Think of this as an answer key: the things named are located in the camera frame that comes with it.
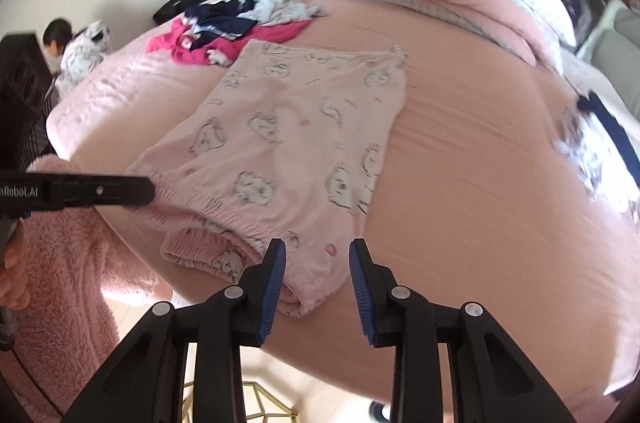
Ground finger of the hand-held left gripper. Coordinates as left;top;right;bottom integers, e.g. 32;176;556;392
50;174;156;209

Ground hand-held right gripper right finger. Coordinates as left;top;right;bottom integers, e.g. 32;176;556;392
348;238;576;423

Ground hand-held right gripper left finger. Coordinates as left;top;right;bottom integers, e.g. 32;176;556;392
62;238;287;423

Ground pink printed pajama pants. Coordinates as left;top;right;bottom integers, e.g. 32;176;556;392
125;39;411;319

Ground person's left hand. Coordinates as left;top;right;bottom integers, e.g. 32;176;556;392
0;223;31;311

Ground pink bed sheet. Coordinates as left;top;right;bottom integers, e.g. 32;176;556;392
46;0;640;409

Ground magenta garment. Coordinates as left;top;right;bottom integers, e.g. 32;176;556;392
145;20;313;68

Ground black bag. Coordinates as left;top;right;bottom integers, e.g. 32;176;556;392
152;0;213;26

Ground navy striped-trim garment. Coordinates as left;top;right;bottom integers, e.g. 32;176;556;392
182;0;258;46

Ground white printed pajama top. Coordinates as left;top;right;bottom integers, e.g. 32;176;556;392
240;0;328;26

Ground white folded garment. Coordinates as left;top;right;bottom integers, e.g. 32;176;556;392
552;106;640;224

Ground grey padded headboard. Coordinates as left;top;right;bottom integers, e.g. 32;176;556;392
575;0;640;114

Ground gold wire frame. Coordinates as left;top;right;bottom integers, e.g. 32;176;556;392
175;380;301;423

